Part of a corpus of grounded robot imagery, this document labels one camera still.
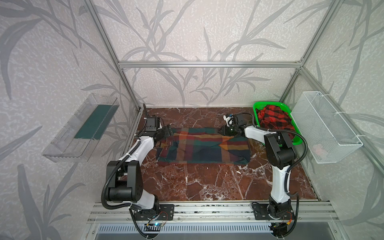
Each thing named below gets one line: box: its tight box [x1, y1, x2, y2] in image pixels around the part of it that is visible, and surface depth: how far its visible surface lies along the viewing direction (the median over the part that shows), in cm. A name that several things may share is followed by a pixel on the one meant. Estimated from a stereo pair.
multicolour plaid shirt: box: [157, 127, 251, 166], surface depth 96 cm
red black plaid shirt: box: [256, 104, 296, 140], surface depth 104 cm
